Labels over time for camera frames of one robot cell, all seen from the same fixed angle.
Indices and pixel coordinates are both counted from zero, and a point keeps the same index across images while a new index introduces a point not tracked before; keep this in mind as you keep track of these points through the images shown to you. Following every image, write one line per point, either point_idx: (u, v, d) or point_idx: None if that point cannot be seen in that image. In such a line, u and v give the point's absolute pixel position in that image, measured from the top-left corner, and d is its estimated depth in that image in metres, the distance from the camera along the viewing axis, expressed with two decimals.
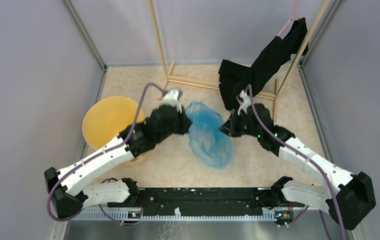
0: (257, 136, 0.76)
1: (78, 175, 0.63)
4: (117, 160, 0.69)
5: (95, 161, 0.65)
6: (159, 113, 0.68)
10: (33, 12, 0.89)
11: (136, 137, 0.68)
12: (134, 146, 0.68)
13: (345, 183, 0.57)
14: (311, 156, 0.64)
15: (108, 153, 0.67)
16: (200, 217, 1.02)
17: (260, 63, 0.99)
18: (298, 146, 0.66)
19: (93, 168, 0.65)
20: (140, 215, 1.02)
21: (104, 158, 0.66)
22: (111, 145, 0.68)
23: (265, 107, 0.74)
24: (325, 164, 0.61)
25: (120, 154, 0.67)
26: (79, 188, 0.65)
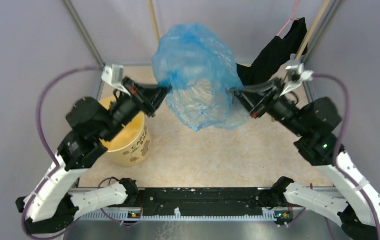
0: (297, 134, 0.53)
1: (36, 205, 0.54)
4: (67, 179, 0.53)
5: (44, 189, 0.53)
6: (74, 122, 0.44)
10: (33, 12, 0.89)
11: (72, 151, 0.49)
12: (76, 161, 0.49)
13: None
14: (361, 184, 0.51)
15: (52, 178, 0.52)
16: (200, 217, 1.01)
17: (260, 62, 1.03)
18: (349, 167, 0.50)
19: (45, 196, 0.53)
20: (140, 215, 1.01)
21: (49, 184, 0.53)
22: (52, 168, 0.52)
23: (329, 100, 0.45)
24: (372, 194, 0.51)
25: (64, 175, 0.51)
26: (53, 209, 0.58)
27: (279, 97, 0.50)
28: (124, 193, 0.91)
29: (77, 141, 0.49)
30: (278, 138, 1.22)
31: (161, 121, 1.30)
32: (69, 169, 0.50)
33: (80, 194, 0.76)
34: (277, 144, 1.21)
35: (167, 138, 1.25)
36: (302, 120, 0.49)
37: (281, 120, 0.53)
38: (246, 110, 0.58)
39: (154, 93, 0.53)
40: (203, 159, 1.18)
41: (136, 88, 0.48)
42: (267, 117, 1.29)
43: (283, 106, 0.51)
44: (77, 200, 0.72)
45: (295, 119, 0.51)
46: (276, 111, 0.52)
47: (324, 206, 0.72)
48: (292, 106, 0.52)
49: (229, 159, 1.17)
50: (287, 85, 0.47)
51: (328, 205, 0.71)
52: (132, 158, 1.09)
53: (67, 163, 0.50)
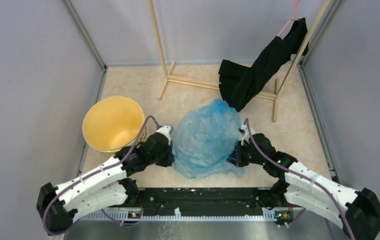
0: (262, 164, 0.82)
1: (75, 190, 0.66)
4: (113, 178, 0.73)
5: (92, 178, 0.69)
6: (155, 140, 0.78)
10: (32, 12, 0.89)
11: (130, 159, 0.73)
12: (128, 167, 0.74)
13: (352, 200, 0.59)
14: (315, 178, 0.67)
15: (106, 171, 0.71)
16: (200, 217, 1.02)
17: (260, 63, 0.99)
18: (302, 170, 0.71)
19: (91, 184, 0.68)
20: (140, 215, 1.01)
21: (101, 175, 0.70)
22: (109, 164, 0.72)
23: (264, 136, 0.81)
24: (329, 184, 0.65)
25: (117, 173, 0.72)
26: (73, 204, 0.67)
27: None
28: (124, 193, 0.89)
29: (135, 153, 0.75)
30: (278, 138, 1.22)
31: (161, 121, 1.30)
32: (124, 168, 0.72)
33: None
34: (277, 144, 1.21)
35: None
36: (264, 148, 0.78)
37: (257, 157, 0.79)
38: None
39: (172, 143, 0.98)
40: None
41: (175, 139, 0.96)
42: (267, 117, 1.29)
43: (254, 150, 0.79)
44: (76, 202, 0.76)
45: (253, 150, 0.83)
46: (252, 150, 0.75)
47: (325, 207, 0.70)
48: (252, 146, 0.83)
49: None
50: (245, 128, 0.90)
51: (328, 206, 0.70)
52: None
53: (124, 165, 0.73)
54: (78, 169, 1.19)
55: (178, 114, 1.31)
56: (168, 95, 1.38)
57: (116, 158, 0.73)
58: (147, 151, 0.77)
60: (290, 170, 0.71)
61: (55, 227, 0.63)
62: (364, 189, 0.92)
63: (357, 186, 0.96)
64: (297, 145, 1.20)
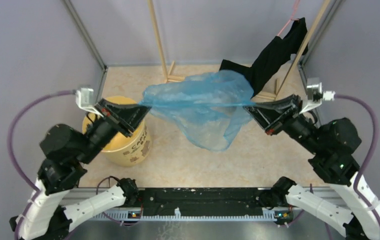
0: (312, 151, 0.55)
1: (26, 226, 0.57)
4: (51, 200, 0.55)
5: (29, 213, 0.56)
6: (47, 149, 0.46)
10: (33, 12, 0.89)
11: (50, 176, 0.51)
12: (54, 185, 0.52)
13: None
14: (375, 204, 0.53)
15: (35, 202, 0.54)
16: (200, 217, 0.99)
17: (260, 64, 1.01)
18: (363, 187, 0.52)
19: (33, 216, 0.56)
20: (140, 215, 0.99)
21: (34, 206, 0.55)
22: (34, 191, 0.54)
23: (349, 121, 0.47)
24: None
25: (46, 198, 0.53)
26: (43, 227, 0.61)
27: (297, 115, 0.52)
28: (122, 195, 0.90)
29: (53, 167, 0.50)
30: (278, 138, 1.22)
31: (160, 122, 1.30)
32: (49, 194, 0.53)
33: (74, 205, 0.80)
34: (276, 144, 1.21)
35: (166, 138, 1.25)
36: (320, 138, 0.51)
37: (298, 138, 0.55)
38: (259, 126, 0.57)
39: (132, 113, 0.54)
40: (203, 159, 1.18)
41: (110, 110, 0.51)
42: None
43: (300, 125, 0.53)
44: (71, 212, 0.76)
45: (312, 137, 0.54)
46: (294, 128, 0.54)
47: (329, 214, 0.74)
48: (310, 126, 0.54)
49: (228, 159, 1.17)
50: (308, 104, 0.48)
51: (333, 214, 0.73)
52: (132, 158, 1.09)
53: (46, 187, 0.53)
54: None
55: None
56: None
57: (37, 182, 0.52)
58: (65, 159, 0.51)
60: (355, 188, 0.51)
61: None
62: None
63: None
64: (297, 145, 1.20)
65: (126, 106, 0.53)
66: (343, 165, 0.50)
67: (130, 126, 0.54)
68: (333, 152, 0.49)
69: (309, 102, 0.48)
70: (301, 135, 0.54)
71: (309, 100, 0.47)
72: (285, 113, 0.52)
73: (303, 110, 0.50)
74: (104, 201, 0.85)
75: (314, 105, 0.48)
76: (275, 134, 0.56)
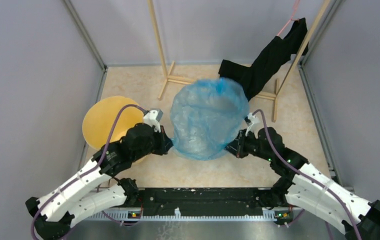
0: (268, 159, 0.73)
1: (56, 203, 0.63)
4: (94, 183, 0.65)
5: (70, 188, 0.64)
6: (136, 133, 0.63)
10: (33, 13, 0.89)
11: (109, 159, 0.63)
12: (110, 167, 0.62)
13: (365, 213, 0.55)
14: (328, 185, 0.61)
15: (83, 178, 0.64)
16: (200, 217, 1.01)
17: (260, 63, 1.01)
18: (313, 173, 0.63)
19: (69, 194, 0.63)
20: (140, 215, 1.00)
21: (78, 183, 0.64)
22: (85, 170, 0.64)
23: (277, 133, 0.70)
24: (342, 193, 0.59)
25: (95, 177, 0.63)
26: (62, 212, 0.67)
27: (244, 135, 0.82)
28: (123, 194, 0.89)
29: (115, 151, 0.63)
30: None
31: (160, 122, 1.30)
32: (104, 173, 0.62)
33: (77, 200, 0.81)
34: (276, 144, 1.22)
35: None
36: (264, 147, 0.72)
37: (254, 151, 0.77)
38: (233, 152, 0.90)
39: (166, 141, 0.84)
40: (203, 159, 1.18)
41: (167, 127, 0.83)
42: (267, 117, 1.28)
43: (251, 143, 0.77)
44: (73, 208, 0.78)
45: (260, 148, 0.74)
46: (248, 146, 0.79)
47: (328, 212, 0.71)
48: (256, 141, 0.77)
49: (229, 159, 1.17)
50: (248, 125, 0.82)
51: (332, 211, 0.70)
52: None
53: (102, 168, 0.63)
54: (79, 168, 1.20)
55: None
56: (168, 95, 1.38)
57: (93, 161, 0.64)
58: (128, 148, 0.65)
60: (301, 173, 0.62)
61: (50, 235, 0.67)
62: (365, 189, 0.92)
63: (358, 186, 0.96)
64: (297, 145, 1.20)
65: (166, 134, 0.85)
66: (292, 160, 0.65)
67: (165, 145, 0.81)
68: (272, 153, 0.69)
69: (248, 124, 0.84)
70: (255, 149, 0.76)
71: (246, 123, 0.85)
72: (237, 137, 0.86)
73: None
74: (105, 199, 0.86)
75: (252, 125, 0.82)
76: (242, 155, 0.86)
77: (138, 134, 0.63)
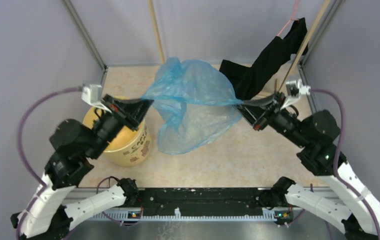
0: (299, 146, 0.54)
1: (28, 222, 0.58)
4: (56, 196, 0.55)
5: (34, 207, 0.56)
6: (57, 143, 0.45)
10: (33, 13, 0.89)
11: (58, 170, 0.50)
12: (60, 182, 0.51)
13: None
14: (364, 194, 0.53)
15: (41, 197, 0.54)
16: (200, 217, 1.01)
17: (260, 63, 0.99)
18: (350, 177, 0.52)
19: (35, 213, 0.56)
20: (140, 215, 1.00)
21: (38, 202, 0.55)
22: (40, 187, 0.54)
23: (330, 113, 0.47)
24: (374, 203, 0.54)
25: (52, 194, 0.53)
26: (45, 224, 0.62)
27: (279, 110, 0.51)
28: (122, 195, 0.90)
29: (61, 161, 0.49)
30: (278, 138, 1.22)
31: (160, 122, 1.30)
32: (56, 188, 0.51)
33: (74, 204, 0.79)
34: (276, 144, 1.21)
35: None
36: (305, 132, 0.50)
37: (283, 132, 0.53)
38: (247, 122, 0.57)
39: (137, 106, 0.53)
40: (203, 159, 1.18)
41: (117, 105, 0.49)
42: None
43: (284, 119, 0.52)
44: (71, 211, 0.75)
45: (296, 130, 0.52)
46: (278, 123, 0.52)
47: (328, 211, 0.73)
48: (292, 118, 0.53)
49: (229, 159, 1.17)
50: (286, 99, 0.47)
51: (331, 211, 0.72)
52: (132, 158, 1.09)
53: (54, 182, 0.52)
54: None
55: None
56: None
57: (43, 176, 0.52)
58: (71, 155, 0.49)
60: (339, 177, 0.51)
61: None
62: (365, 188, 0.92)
63: None
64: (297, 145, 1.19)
65: (131, 101, 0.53)
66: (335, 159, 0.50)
67: (136, 120, 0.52)
68: (316, 143, 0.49)
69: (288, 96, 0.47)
70: (286, 129, 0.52)
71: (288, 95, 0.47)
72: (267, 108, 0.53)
73: (284, 106, 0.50)
74: (105, 201, 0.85)
75: (293, 100, 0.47)
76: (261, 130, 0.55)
77: (61, 143, 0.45)
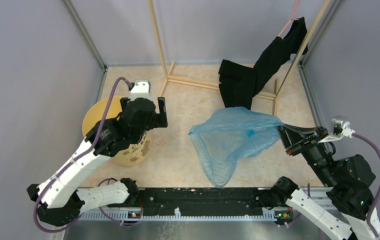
0: (324, 182, 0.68)
1: (54, 189, 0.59)
4: (91, 165, 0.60)
5: (66, 173, 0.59)
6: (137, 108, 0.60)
10: (33, 13, 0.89)
11: (104, 137, 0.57)
12: (104, 147, 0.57)
13: None
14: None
15: (78, 162, 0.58)
16: (200, 217, 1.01)
17: (261, 64, 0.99)
18: (374, 219, 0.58)
19: (65, 180, 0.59)
20: (140, 215, 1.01)
21: (74, 168, 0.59)
22: (80, 152, 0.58)
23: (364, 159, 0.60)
24: None
25: (91, 160, 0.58)
26: (65, 197, 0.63)
27: (316, 142, 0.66)
28: (127, 191, 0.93)
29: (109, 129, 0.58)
30: None
31: None
32: (98, 153, 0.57)
33: (84, 190, 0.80)
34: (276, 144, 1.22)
35: (166, 138, 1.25)
36: (333, 173, 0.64)
37: (314, 165, 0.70)
38: (285, 144, 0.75)
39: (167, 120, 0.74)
40: None
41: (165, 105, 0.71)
42: None
43: (317, 153, 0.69)
44: (83, 195, 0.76)
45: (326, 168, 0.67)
46: (312, 154, 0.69)
47: (329, 227, 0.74)
48: (325, 155, 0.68)
49: None
50: (328, 135, 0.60)
51: (334, 227, 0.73)
52: (132, 158, 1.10)
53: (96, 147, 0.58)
54: None
55: (178, 114, 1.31)
56: (168, 94, 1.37)
57: (88, 141, 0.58)
58: (127, 123, 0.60)
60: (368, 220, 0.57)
61: (57, 223, 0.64)
62: None
63: None
64: None
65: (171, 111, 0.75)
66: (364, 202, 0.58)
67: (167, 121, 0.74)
68: (350, 187, 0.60)
69: (331, 133, 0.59)
70: (317, 163, 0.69)
71: (331, 133, 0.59)
72: (307, 137, 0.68)
73: (323, 140, 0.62)
74: (110, 193, 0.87)
75: (334, 138, 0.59)
76: (293, 154, 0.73)
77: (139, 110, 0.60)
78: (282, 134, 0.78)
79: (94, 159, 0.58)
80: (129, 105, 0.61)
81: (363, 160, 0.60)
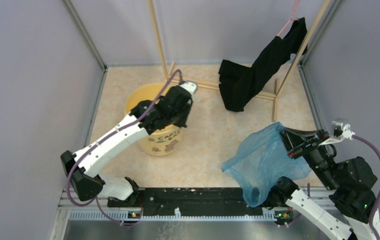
0: (327, 186, 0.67)
1: (94, 155, 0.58)
4: (134, 137, 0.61)
5: (109, 141, 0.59)
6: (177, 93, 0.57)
10: (32, 13, 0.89)
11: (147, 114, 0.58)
12: (147, 123, 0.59)
13: None
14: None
15: (122, 132, 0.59)
16: (200, 217, 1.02)
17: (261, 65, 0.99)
18: (376, 222, 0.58)
19: (108, 147, 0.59)
20: (140, 215, 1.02)
21: (117, 137, 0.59)
22: (125, 123, 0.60)
23: (364, 162, 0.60)
24: None
25: (134, 132, 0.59)
26: (97, 168, 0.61)
27: (317, 145, 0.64)
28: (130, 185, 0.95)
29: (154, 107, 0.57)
30: None
31: None
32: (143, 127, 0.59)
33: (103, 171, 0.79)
34: None
35: None
36: (335, 175, 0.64)
37: (316, 168, 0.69)
38: (286, 147, 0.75)
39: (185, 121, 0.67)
40: (203, 159, 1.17)
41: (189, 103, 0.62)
42: (267, 117, 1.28)
43: (319, 156, 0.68)
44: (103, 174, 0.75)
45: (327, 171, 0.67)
46: (313, 157, 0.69)
47: (329, 227, 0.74)
48: (326, 157, 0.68)
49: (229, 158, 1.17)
50: (329, 138, 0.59)
51: (334, 227, 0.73)
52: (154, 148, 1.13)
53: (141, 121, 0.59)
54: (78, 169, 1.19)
55: None
56: None
57: (134, 116, 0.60)
58: (168, 105, 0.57)
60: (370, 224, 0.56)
61: (83, 195, 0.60)
62: None
63: None
64: None
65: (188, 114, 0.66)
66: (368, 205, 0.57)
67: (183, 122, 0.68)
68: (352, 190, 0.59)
69: (332, 136, 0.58)
70: (318, 166, 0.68)
71: (333, 136, 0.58)
72: (309, 139, 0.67)
73: (324, 142, 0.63)
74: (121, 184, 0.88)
75: (335, 140, 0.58)
76: (295, 156, 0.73)
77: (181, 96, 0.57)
78: (283, 136, 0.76)
79: (139, 131, 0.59)
80: (174, 88, 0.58)
81: (364, 163, 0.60)
